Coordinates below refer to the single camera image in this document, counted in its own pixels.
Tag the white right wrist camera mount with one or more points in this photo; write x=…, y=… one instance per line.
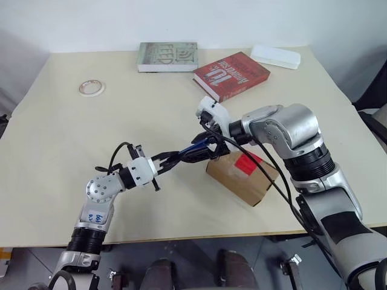
x=217, y=110

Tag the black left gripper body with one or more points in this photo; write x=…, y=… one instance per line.
x=157, y=182

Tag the black office chair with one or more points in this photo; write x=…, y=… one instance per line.
x=378, y=87

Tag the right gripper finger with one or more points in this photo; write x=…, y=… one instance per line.
x=202, y=138
x=199, y=157

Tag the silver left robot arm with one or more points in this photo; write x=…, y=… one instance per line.
x=101, y=188

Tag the red paperback book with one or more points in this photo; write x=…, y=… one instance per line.
x=232, y=75

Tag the red tape strip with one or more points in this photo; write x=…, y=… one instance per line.
x=246, y=166

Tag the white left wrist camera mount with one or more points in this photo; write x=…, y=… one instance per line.
x=139, y=172

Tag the blue black pen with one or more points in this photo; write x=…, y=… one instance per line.
x=193, y=147

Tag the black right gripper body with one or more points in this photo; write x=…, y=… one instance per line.
x=222, y=148

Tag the beige tape roll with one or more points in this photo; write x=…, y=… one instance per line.
x=101, y=89

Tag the brown cardboard box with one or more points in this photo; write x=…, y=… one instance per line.
x=236, y=184

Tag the green hardcover book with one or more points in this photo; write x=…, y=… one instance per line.
x=166, y=54

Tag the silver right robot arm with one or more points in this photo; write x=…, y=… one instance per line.
x=299, y=127

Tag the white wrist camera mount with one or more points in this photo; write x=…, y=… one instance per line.
x=217, y=110
x=139, y=172

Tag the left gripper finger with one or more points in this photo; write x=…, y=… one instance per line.
x=166, y=155
x=170, y=165

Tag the dark rounded shape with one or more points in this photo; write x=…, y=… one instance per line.
x=236, y=270

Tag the yellow object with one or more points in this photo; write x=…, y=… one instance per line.
x=4, y=256

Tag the white flat case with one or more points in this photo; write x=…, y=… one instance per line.
x=275, y=56

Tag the metal table clamp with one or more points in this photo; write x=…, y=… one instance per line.
x=115, y=276
x=291, y=265

